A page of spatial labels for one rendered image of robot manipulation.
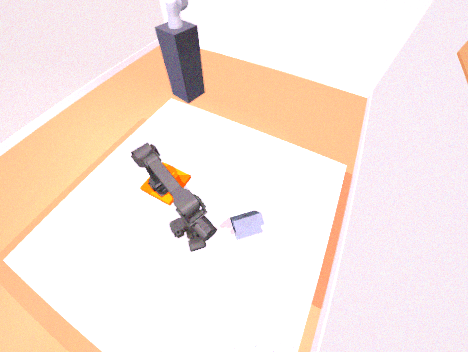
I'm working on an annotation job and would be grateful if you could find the lavender sloped panel with square hole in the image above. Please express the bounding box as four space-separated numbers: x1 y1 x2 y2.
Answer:
230 211 265 240

